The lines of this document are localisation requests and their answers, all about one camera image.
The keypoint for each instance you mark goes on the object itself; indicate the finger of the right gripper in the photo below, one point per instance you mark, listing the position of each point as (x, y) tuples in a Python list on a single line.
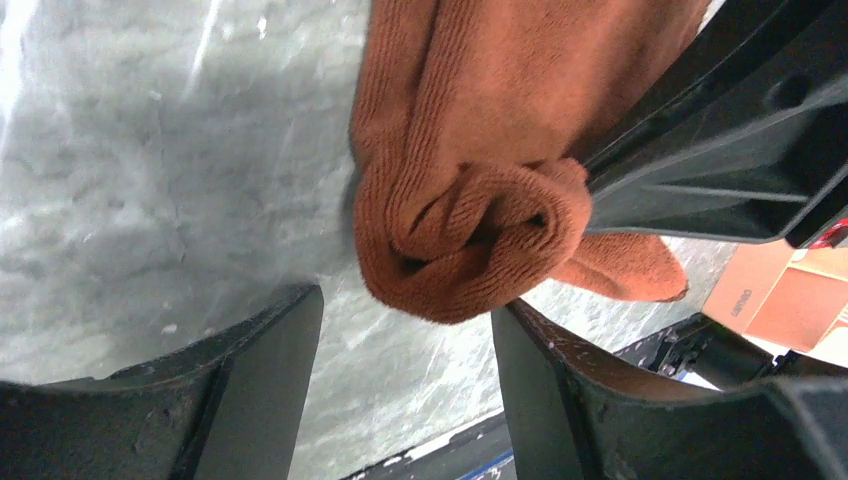
[(741, 37), (765, 161)]

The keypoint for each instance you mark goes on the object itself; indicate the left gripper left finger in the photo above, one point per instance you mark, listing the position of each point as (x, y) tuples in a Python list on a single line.
[(228, 406)]

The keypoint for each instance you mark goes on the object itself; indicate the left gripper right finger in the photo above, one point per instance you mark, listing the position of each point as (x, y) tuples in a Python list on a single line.
[(810, 394)]

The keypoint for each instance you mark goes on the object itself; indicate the brown towel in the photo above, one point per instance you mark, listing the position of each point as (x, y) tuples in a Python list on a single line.
[(467, 127)]

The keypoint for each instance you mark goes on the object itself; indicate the orange compartment tray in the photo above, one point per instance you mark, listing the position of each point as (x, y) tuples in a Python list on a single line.
[(778, 295)]

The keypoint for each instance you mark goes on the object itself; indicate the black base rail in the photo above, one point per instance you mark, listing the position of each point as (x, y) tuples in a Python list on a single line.
[(575, 411)]

